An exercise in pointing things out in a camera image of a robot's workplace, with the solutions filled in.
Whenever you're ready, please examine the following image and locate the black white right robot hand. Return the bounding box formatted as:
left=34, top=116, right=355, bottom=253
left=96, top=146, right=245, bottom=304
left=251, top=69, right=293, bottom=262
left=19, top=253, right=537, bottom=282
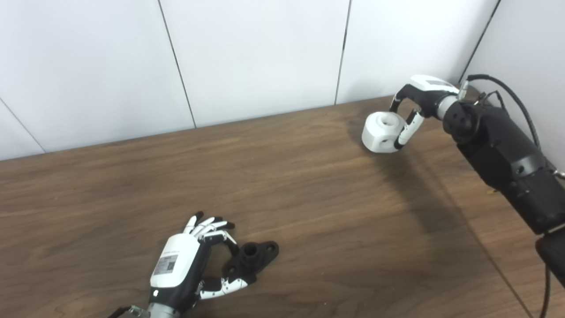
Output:
left=389, top=75, right=460, bottom=150

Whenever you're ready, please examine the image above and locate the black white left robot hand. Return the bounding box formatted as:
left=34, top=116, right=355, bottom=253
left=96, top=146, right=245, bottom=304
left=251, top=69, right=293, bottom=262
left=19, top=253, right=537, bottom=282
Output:
left=150, top=211, right=257, bottom=310

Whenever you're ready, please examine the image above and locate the round white plastic piece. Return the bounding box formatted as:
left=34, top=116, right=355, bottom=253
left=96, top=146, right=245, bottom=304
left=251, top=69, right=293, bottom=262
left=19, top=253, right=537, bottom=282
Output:
left=362, top=112, right=407, bottom=153

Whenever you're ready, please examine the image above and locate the black plastic holder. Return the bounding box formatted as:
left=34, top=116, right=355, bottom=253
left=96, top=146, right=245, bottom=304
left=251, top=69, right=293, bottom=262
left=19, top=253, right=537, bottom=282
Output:
left=222, top=241, right=279, bottom=279

